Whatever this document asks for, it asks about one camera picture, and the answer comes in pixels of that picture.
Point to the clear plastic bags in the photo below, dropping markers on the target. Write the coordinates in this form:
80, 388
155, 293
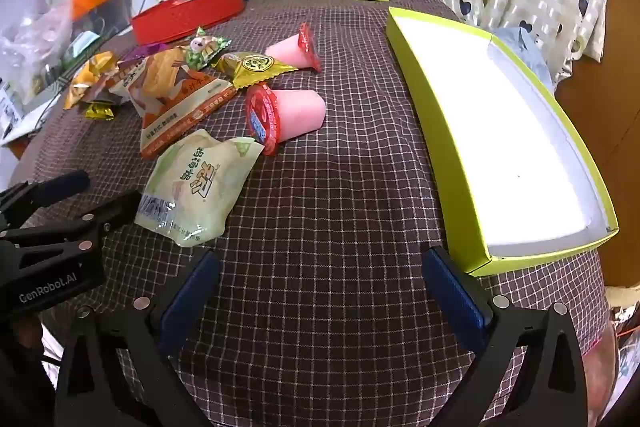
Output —
35, 37

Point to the orange white snack packet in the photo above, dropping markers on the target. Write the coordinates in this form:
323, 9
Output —
170, 102

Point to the pale green snack packet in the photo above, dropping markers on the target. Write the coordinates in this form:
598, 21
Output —
200, 187

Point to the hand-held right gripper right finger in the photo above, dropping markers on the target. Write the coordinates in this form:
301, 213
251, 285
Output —
460, 297

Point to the pink jelly cup red lid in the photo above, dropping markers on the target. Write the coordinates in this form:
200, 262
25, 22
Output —
285, 49
295, 112

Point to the purple snack packet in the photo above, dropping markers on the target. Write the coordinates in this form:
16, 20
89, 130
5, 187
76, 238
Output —
142, 53

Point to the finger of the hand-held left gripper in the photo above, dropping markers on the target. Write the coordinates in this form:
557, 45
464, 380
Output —
62, 187
115, 209

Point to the red round plastic basket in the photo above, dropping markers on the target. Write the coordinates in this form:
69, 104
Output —
180, 19

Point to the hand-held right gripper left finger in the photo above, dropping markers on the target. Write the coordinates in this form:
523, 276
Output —
189, 299

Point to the wooden wardrobe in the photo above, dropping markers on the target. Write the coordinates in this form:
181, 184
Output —
610, 107

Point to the green white-lined box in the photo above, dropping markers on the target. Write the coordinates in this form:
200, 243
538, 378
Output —
500, 132

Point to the yellow gold snack packet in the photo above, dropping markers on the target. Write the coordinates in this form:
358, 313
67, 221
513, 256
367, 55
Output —
255, 66

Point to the small gold candy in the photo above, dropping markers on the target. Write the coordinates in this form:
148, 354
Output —
100, 111

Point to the small green candy packet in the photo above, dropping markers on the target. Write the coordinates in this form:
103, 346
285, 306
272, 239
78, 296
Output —
205, 49

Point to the yellow bread packet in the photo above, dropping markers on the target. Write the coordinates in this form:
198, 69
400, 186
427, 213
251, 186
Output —
90, 77

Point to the light blue garment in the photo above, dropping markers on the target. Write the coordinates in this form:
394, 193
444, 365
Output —
525, 57

